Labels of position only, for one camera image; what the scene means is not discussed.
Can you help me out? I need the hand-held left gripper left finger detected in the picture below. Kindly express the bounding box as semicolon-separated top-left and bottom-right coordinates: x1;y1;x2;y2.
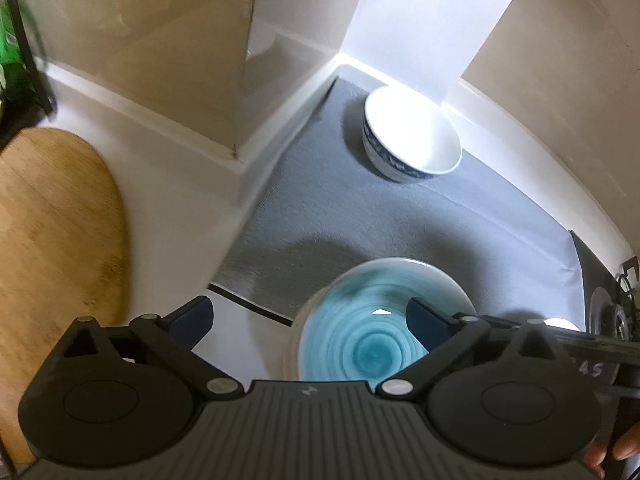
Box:
62;296;247;402

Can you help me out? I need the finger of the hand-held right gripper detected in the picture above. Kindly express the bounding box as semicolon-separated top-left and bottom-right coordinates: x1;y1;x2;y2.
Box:
547;329;640;363

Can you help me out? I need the teal glazed bowl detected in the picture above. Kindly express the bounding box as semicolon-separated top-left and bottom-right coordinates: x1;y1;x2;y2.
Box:
299;257;478;392

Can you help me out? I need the white bowl with blue pattern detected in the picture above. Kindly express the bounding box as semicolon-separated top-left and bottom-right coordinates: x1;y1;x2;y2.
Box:
362;85;463;183

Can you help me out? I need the wooden cutting board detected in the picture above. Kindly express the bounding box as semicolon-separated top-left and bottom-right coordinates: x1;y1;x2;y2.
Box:
0;127;132;466

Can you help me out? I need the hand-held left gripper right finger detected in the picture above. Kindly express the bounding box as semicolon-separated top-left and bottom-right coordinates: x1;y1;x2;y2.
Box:
375;297;557;402

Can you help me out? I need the yellow green snack packet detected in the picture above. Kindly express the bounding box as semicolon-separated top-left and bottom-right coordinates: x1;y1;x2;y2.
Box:
0;0;27;68

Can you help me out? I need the grey white printed drying mat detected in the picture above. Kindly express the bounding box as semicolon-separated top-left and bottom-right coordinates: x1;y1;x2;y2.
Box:
192;75;587;361

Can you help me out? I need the black pan support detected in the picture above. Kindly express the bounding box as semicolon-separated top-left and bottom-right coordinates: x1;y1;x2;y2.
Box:
616;255;640;313

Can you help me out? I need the cream plastic bowl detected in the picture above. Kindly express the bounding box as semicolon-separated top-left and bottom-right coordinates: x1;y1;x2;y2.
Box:
281;296;331;382

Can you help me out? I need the person's right hand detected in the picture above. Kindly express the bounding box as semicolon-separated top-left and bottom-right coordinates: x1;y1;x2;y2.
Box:
584;426;640;480

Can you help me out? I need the black wire rack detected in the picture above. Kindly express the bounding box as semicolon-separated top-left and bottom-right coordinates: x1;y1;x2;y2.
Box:
0;0;55;133

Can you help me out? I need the metal stove burner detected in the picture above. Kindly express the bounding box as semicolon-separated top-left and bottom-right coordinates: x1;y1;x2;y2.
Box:
589;285;640;342

